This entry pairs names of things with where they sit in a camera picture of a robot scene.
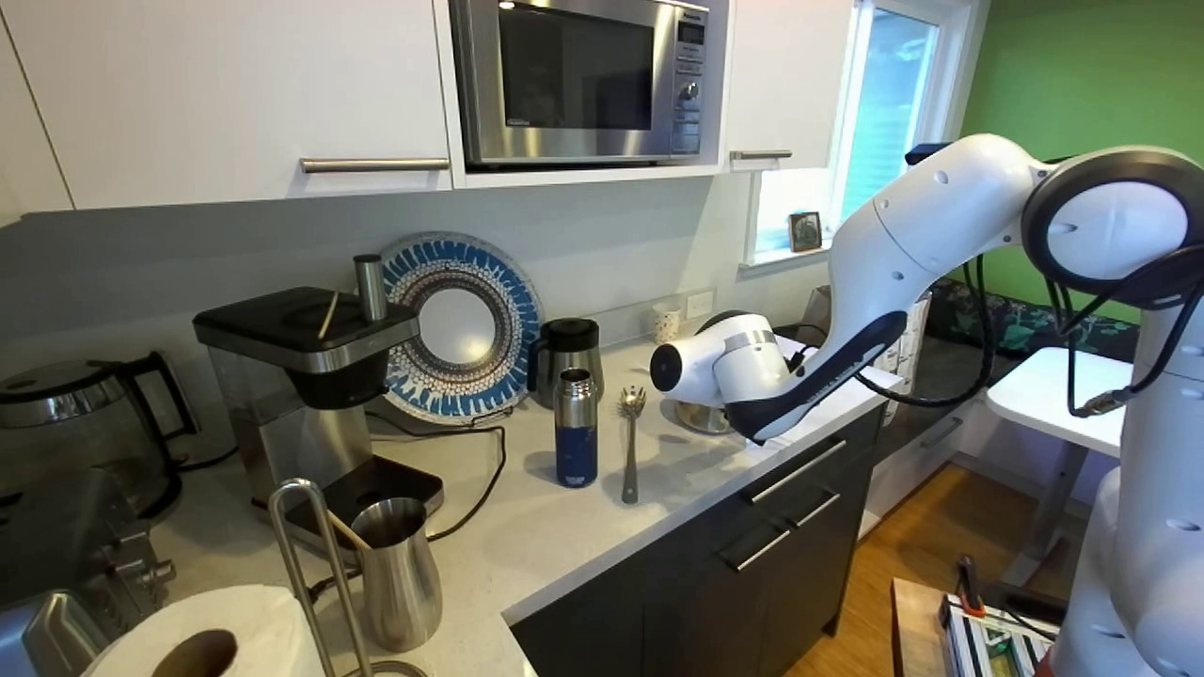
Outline white side table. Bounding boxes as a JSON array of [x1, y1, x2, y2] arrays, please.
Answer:
[[984, 342, 1138, 593]]

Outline steel pasta spoon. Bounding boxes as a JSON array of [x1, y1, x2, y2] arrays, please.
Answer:
[[621, 387, 648, 504]]

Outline stainless steel microwave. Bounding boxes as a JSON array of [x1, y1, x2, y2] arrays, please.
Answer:
[[449, 0, 720, 171]]

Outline silver toaster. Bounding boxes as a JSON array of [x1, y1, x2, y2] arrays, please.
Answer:
[[0, 531, 178, 677]]

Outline black lower kitchen cabinets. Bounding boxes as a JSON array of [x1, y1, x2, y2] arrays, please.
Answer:
[[516, 408, 885, 677]]

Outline white paper towel roll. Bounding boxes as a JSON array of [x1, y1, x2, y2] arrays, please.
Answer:
[[86, 584, 325, 677]]

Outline small black clock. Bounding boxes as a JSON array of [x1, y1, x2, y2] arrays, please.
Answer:
[[785, 212, 824, 250]]

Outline blue steel travel mug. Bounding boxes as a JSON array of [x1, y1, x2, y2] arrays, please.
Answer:
[[555, 367, 597, 489]]

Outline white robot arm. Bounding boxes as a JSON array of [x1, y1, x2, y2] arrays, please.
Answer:
[[650, 136, 1204, 677]]

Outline silver drip coffee maker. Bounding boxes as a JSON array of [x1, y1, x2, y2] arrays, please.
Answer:
[[192, 255, 443, 519]]

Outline blue patterned decorative plate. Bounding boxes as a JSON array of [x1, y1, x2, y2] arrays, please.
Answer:
[[380, 233, 542, 426]]

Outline black coffee maker cord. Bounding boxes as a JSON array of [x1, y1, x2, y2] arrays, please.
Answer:
[[426, 417, 512, 544]]

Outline small steel milk pitcher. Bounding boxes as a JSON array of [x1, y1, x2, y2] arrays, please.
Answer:
[[353, 495, 443, 649]]

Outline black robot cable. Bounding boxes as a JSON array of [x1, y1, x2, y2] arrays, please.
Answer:
[[861, 247, 1204, 422]]

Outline white upper cabinets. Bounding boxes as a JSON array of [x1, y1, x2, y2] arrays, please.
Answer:
[[0, 0, 853, 214]]

